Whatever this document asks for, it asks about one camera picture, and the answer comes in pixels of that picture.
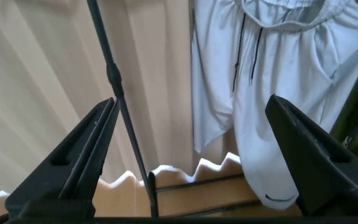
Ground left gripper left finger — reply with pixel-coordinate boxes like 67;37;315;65
4;97;121;218

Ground black clothes rack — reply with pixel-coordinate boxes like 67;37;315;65
86;0;264;218

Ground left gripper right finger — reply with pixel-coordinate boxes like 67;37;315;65
265;94;358;217

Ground pale grey shorts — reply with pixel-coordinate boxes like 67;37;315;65
190;0;358;212

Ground beige curtain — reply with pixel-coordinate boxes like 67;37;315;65
0;0;241;200

